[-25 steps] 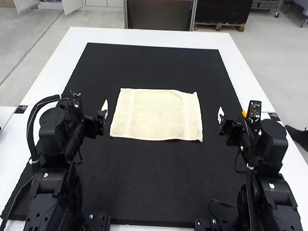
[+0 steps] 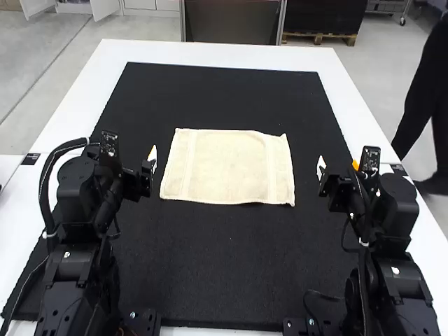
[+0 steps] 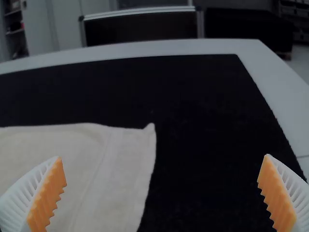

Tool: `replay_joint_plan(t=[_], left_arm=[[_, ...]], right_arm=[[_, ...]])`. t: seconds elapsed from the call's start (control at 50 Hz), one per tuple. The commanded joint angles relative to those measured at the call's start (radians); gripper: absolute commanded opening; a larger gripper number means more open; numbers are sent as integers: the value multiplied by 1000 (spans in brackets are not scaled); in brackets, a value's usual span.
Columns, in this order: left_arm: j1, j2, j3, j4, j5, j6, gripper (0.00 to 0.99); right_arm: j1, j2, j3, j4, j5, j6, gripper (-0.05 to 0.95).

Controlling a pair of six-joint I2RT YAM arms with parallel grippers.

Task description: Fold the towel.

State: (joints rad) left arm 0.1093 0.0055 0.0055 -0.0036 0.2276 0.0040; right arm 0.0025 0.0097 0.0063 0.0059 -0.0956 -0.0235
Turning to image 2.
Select black crate stack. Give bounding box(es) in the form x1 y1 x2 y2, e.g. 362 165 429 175
282 0 365 35

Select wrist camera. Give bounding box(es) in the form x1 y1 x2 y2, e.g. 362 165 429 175
99 130 119 166
360 145 382 176

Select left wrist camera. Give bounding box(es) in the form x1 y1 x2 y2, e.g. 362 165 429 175
99 130 119 166

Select dark metal-framed cabinet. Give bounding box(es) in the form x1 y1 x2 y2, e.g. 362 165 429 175
179 0 285 46

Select wooden pallet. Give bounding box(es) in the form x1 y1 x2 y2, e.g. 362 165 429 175
281 31 359 48

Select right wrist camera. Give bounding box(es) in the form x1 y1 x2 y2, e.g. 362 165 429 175
360 145 382 176

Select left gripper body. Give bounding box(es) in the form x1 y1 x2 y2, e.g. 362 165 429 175
122 159 155 204

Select black mat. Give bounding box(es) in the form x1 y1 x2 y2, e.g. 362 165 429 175
1 62 365 325

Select pale towel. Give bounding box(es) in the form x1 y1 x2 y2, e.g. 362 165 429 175
159 127 296 208

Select metal trolley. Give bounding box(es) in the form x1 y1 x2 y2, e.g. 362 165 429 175
365 0 414 27

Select black cable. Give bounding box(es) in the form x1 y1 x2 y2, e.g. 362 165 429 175
302 288 347 318
38 136 90 242
340 209 369 253

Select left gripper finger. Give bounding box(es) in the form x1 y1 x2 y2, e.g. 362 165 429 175
147 143 159 172

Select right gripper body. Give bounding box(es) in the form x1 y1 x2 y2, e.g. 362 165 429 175
317 172 362 214

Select person's legs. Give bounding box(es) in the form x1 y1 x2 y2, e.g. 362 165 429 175
391 13 448 197

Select white cupboard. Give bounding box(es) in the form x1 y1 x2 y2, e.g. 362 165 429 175
19 0 181 22

